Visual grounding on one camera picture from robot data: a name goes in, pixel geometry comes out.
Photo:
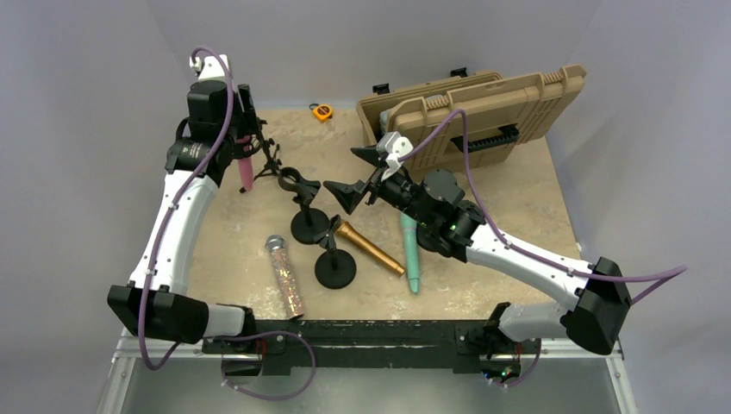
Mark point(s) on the tan plastic tool case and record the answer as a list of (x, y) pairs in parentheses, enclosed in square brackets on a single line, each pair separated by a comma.
[(501, 113)]

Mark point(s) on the teal microphone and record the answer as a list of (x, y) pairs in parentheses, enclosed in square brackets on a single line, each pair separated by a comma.
[(410, 246)]

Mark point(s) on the gold microphone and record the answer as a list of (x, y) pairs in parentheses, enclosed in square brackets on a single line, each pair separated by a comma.
[(349, 233)]

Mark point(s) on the black aluminium base frame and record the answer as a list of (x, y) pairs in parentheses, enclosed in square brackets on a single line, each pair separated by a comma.
[(363, 344)]

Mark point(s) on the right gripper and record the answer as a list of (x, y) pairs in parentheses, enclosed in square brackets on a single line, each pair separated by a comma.
[(349, 194)]

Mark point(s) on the black stand for gold mic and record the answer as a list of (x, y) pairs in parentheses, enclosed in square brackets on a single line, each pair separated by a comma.
[(335, 268)]

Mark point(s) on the black tripod shock mount stand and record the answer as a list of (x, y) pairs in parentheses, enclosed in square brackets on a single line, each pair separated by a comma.
[(270, 149)]

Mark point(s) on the yellow tape measure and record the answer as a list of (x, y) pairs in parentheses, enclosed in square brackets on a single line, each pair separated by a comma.
[(322, 112)]

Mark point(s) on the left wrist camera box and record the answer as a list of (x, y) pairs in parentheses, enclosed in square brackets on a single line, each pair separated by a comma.
[(210, 67)]

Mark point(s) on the pink microphone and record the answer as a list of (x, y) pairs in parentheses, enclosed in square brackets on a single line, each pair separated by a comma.
[(245, 164)]

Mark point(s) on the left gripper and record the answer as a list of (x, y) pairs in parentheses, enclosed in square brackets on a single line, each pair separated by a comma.
[(246, 126)]

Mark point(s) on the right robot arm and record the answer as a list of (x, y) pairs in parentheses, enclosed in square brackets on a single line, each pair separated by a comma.
[(589, 301)]

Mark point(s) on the black stand for glitter mic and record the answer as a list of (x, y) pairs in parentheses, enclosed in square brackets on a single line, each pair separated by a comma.
[(309, 225)]

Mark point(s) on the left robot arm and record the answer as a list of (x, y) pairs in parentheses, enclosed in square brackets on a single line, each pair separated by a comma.
[(194, 171)]

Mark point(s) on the grey plastic case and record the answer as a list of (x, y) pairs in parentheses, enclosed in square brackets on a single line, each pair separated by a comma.
[(384, 124)]

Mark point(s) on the glitter silver microphone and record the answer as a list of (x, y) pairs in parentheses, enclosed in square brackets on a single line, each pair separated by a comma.
[(286, 278)]

